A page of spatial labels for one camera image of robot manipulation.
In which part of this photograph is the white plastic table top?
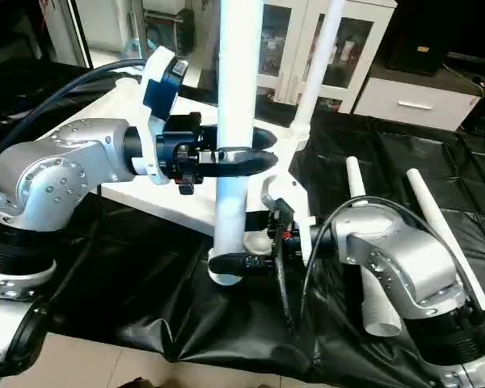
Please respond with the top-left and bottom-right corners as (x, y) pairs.
(64, 74), (318, 260)

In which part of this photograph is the white glass-door cabinet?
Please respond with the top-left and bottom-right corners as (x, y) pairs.
(209, 0), (399, 115)

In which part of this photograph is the light blue plastic stand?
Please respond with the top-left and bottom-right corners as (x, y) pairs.
(123, 38), (155, 58)

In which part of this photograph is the black mat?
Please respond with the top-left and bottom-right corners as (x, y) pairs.
(0, 60), (485, 388)

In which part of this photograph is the white drawer unit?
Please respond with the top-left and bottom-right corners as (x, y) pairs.
(353, 76), (483, 133)

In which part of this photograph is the black box with orange label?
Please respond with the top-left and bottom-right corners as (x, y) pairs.
(386, 0), (450, 76)

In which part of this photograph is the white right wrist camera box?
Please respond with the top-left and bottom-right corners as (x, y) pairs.
(260, 175), (321, 268)

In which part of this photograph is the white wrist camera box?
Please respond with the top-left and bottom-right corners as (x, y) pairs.
(260, 175), (321, 268)
(131, 45), (192, 188)

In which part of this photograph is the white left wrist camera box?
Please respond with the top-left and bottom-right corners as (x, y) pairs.
(131, 45), (192, 188)

